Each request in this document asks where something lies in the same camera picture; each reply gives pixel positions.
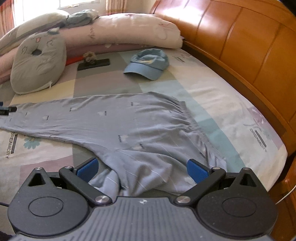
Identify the window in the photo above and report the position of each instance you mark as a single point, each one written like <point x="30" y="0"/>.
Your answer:
<point x="57" y="9"/>

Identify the black phone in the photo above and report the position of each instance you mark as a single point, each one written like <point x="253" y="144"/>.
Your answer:
<point x="99" y="63"/>

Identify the grey patterned pillow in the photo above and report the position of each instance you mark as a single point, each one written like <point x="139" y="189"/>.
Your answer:
<point x="27" y="30"/>

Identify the grey cat face cushion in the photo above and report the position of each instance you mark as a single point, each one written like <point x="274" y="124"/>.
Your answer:
<point x="37" y="67"/>

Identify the pink floral quilt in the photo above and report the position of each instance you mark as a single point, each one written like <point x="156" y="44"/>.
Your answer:
<point x="129" y="32"/>

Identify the folded grey blue cloth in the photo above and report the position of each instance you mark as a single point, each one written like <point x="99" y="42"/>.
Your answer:
<point x="81" y="18"/>

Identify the wooden headboard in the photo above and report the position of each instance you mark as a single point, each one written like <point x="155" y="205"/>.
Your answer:
<point x="242" y="41"/>

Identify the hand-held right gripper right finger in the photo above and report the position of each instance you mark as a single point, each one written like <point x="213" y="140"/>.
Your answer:
<point x="195" y="171"/>

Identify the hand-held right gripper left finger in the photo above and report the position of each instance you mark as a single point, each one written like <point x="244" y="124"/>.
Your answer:
<point x="89" y="168"/>

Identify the grey printed pants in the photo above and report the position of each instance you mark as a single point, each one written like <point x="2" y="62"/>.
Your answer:
<point x="138" y="129"/>

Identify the red cloth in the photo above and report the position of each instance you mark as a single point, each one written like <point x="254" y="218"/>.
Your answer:
<point x="72" y="61"/>

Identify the blue cap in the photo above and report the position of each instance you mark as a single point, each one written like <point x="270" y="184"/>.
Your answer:
<point x="148" y="67"/>

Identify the pink patterned curtain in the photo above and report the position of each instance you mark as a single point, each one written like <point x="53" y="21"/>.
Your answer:
<point x="114" y="7"/>
<point x="7" y="20"/>

